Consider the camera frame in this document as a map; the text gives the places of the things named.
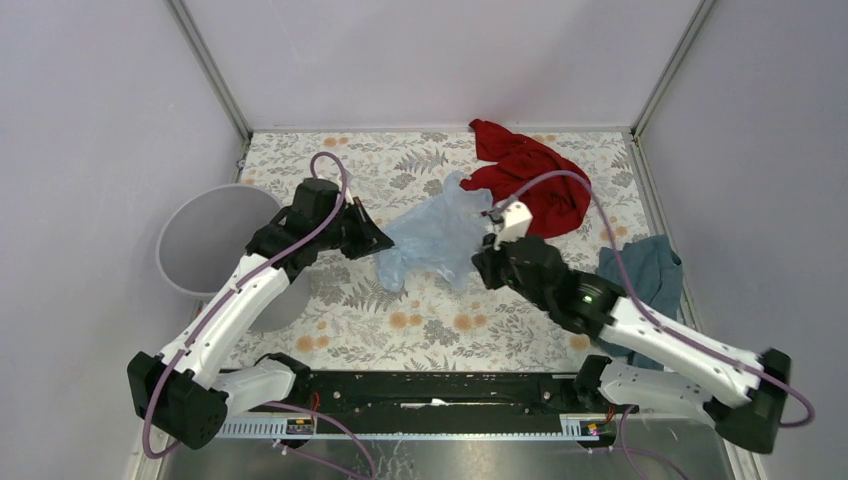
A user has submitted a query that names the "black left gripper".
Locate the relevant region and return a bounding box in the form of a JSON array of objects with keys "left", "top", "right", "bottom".
[{"left": 315, "top": 196, "right": 395, "bottom": 259}]

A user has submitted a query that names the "light blue plastic trash bag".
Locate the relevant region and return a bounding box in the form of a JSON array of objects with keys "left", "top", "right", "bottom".
[{"left": 376, "top": 172, "right": 494, "bottom": 292}]

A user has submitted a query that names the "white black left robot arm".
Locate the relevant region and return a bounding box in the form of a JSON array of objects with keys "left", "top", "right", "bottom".
[{"left": 127, "top": 178, "right": 394, "bottom": 450}]

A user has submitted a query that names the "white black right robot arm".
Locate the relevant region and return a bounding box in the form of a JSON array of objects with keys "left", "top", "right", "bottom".
[{"left": 472, "top": 234, "right": 792, "bottom": 454}]

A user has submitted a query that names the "grey plastic trash bin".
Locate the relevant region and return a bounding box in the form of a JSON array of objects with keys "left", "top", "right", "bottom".
[{"left": 156, "top": 184, "right": 283, "bottom": 302}]

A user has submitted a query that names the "red cloth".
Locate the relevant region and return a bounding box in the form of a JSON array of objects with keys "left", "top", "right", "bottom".
[{"left": 460, "top": 119, "right": 591, "bottom": 239}]

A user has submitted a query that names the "floral patterned table mat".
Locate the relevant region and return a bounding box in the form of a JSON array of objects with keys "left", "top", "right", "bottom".
[{"left": 226, "top": 132, "right": 649, "bottom": 372}]

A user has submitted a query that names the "teal blue cloth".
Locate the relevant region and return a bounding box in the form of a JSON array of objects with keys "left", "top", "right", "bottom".
[{"left": 596, "top": 235, "right": 683, "bottom": 371}]

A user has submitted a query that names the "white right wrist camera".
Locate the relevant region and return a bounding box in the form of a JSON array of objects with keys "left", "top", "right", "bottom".
[{"left": 488, "top": 200, "right": 533, "bottom": 250}]

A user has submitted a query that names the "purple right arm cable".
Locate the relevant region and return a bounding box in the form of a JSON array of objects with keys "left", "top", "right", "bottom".
[{"left": 510, "top": 170, "right": 816, "bottom": 480}]

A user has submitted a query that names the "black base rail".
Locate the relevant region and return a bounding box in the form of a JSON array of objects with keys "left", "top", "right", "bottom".
[{"left": 264, "top": 369, "right": 641, "bottom": 435}]

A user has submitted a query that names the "white slotted cable duct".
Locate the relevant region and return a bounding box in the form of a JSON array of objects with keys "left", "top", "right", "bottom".
[{"left": 217, "top": 412, "right": 617, "bottom": 442}]

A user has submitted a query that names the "right aluminium frame post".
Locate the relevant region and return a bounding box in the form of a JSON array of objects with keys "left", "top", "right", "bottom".
[{"left": 631, "top": 0, "right": 719, "bottom": 138}]

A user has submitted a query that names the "aluminium frame post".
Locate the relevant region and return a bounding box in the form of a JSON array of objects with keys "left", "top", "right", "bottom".
[
  {"left": 631, "top": 0, "right": 719, "bottom": 138},
  {"left": 164, "top": 0, "right": 253, "bottom": 145}
]

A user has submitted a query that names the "left aluminium frame post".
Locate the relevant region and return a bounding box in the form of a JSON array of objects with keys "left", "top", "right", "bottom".
[{"left": 164, "top": 0, "right": 253, "bottom": 145}]

